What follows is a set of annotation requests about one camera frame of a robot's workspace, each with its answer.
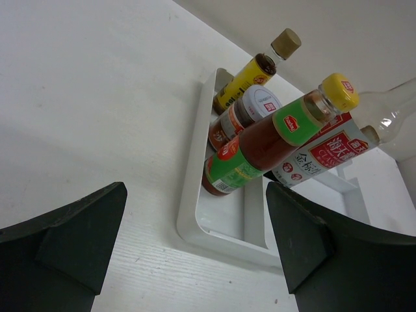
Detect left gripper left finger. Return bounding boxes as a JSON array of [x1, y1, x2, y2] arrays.
[[1, 182, 127, 311]]

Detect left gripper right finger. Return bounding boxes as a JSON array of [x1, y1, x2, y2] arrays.
[[266, 182, 415, 311]]

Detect green-label chili sauce bottle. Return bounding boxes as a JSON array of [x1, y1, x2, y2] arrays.
[[201, 73, 359, 196]]

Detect tall soy sauce bottle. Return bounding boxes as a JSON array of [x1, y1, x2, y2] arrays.
[[264, 78, 415, 187]]

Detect red-label sauce jar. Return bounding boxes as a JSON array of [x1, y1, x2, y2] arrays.
[[208, 84, 283, 151]]

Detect small yellow-label bottle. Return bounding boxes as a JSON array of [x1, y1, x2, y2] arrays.
[[213, 28, 302, 115]]

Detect white divided tray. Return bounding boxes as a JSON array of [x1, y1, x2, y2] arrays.
[[176, 68, 415, 268]]

